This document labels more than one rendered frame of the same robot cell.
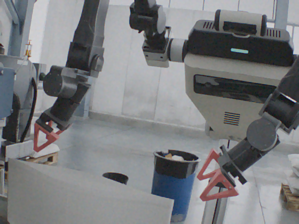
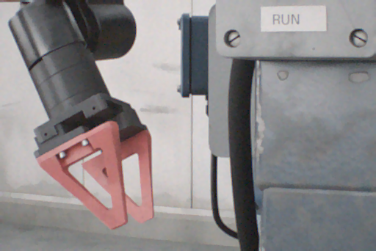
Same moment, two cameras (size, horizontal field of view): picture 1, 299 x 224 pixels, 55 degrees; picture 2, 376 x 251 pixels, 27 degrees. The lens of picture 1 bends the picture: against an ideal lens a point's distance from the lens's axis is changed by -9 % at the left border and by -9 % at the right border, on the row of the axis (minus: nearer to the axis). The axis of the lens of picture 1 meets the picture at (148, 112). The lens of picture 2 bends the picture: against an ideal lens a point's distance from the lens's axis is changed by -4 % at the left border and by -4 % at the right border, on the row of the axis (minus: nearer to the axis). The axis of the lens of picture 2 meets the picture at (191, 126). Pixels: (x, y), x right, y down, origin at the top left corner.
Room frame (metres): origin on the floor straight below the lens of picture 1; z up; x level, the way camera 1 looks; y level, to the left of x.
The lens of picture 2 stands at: (1.39, 0.42, 1.23)
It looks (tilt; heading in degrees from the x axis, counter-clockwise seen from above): 3 degrees down; 190
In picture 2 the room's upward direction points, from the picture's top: straight up
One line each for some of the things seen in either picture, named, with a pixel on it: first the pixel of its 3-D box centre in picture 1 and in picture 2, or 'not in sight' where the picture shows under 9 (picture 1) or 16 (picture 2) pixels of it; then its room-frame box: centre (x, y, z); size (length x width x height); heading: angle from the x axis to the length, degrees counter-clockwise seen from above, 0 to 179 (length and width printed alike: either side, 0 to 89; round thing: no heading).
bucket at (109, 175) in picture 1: (113, 187); not in sight; (3.26, 0.26, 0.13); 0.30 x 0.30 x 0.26
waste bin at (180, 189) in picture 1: (172, 185); not in sight; (3.00, -0.34, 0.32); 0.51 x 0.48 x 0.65; 165
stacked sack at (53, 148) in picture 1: (37, 149); not in sight; (4.08, 1.49, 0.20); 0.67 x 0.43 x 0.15; 165
